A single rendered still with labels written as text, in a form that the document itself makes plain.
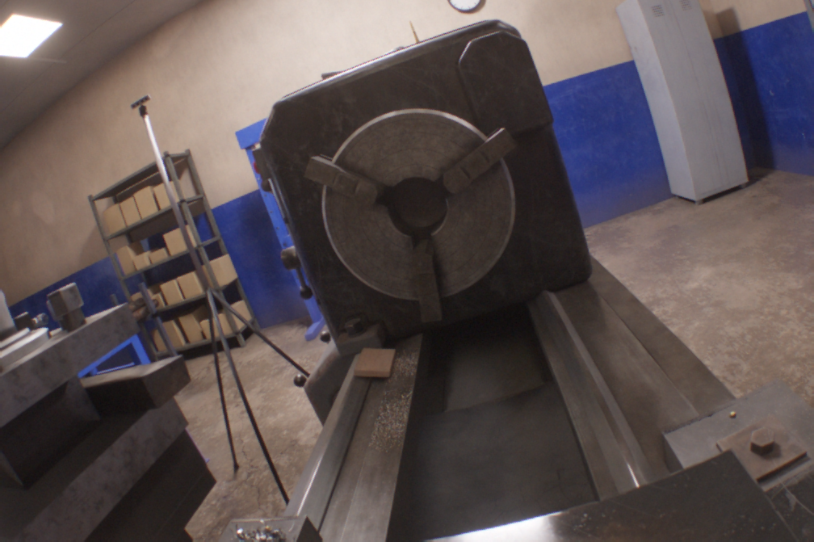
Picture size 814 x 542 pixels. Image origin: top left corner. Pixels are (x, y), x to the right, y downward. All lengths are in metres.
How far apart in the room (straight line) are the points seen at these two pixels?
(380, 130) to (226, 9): 4.30
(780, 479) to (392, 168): 0.52
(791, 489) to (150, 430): 0.44
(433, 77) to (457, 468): 0.61
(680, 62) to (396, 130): 3.63
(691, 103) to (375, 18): 2.84
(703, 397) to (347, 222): 0.48
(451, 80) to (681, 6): 3.56
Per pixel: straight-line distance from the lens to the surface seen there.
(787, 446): 0.40
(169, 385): 0.32
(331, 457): 0.60
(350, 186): 0.56
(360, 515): 0.51
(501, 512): 0.60
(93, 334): 0.31
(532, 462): 0.65
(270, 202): 3.91
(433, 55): 0.79
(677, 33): 4.12
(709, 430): 0.42
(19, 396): 0.28
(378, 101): 0.79
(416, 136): 0.57
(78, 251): 6.18
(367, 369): 0.75
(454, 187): 0.53
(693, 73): 4.13
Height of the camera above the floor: 1.16
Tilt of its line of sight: 10 degrees down
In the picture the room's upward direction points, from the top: 20 degrees counter-clockwise
